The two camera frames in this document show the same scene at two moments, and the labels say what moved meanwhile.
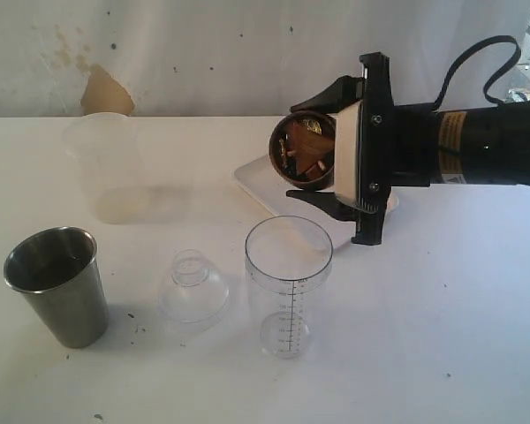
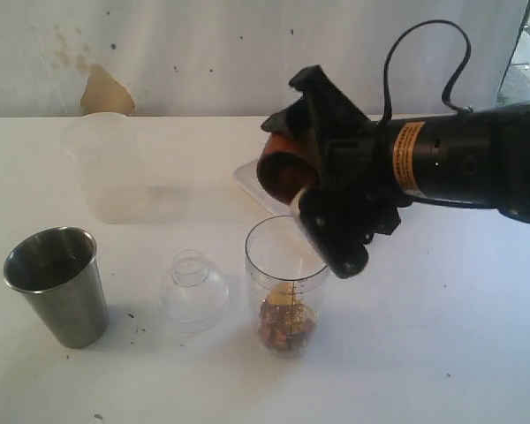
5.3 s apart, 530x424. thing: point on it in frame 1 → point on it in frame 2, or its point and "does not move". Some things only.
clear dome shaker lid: (195, 295) does not move
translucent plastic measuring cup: (106, 146) does not move
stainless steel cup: (58, 270) does not move
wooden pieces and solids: (306, 148) → (284, 323)
